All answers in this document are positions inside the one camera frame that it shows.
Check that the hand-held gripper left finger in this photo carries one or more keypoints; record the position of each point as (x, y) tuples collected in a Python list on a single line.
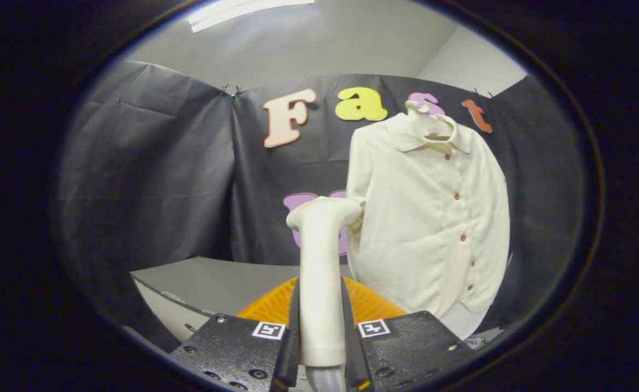
[(226, 348)]

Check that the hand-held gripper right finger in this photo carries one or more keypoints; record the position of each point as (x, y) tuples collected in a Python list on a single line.
[(412, 348)]

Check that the cream garment steamer head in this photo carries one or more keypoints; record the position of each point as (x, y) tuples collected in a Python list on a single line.
[(322, 283)]

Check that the cream button-up shirt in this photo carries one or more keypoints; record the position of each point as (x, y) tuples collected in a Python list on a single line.
[(423, 218)]

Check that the white plastic clothes hanger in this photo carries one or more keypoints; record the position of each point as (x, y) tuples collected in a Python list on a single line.
[(417, 107)]

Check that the white fabric panel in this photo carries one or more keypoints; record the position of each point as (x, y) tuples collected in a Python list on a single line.
[(463, 324)]

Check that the grey and white cabinet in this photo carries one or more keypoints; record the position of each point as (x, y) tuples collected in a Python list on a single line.
[(215, 277)]

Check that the black backdrop cloth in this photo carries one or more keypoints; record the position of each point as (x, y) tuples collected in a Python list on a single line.
[(145, 179)]

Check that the fluorescent ceiling light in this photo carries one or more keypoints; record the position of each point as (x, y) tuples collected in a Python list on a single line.
[(243, 13)]

